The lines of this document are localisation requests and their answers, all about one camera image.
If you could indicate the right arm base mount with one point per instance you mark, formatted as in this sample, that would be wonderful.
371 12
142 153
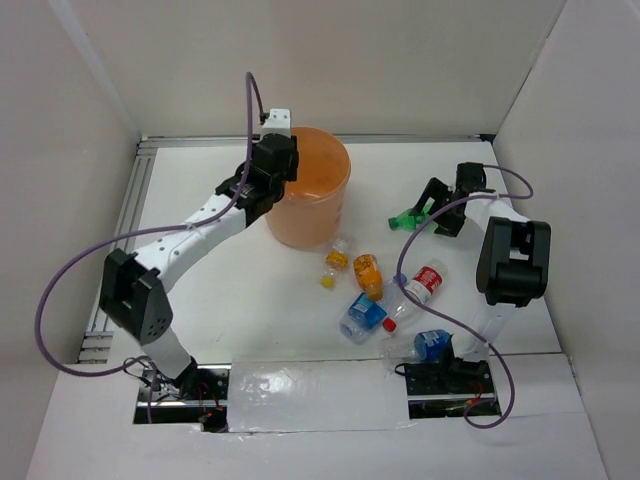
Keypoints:
448 388

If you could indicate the clear bottle blue cap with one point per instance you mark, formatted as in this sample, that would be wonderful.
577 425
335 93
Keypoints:
391 290

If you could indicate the crushed bottle blue label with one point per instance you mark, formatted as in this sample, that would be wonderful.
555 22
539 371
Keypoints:
361 319

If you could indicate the orange plastic bin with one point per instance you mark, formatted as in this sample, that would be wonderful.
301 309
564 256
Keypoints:
310 211

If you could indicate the clear bottle red label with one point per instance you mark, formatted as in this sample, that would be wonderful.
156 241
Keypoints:
420 288

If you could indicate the orange juice bottle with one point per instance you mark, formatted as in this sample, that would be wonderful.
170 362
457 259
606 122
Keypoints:
368 276

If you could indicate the clear bottle yellow label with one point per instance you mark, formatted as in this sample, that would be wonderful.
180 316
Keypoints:
336 261

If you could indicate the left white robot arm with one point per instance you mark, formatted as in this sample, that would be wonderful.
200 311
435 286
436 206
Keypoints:
135 286

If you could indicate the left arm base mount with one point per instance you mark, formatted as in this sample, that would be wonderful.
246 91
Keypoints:
201 400

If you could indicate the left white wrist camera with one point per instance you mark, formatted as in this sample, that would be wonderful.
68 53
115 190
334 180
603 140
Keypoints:
276 121

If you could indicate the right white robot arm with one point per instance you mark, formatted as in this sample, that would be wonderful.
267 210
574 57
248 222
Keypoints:
513 262

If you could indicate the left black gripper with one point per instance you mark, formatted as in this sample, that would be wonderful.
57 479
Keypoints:
293 171

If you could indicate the blue label bottle near base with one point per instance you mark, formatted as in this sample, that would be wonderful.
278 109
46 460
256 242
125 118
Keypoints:
422 347

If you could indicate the green plastic bottle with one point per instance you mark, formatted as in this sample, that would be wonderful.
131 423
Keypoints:
408 220

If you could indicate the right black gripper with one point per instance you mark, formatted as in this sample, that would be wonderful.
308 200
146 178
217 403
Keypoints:
436 190

